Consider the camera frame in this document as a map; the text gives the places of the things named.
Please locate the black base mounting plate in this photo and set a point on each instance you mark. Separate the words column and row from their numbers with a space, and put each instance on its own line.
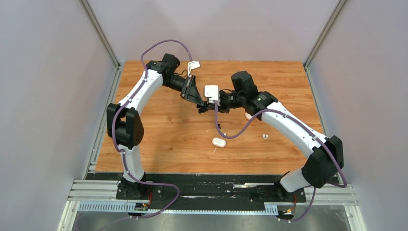
column 204, row 192

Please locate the aluminium frame rail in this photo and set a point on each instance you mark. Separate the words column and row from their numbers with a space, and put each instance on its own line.
column 98, row 195

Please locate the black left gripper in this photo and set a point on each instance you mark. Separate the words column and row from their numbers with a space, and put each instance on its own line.
column 191, row 94

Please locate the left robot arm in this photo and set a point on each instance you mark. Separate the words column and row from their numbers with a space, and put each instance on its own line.
column 123, row 119

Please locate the white oval charging case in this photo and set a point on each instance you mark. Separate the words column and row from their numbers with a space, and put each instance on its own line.
column 218, row 142

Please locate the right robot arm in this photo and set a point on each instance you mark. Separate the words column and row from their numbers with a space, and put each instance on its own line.
column 324, row 155

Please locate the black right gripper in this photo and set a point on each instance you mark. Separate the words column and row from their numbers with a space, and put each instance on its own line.
column 221, row 108

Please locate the black glossy charging case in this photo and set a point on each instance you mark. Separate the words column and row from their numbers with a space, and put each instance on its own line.
column 202, row 110

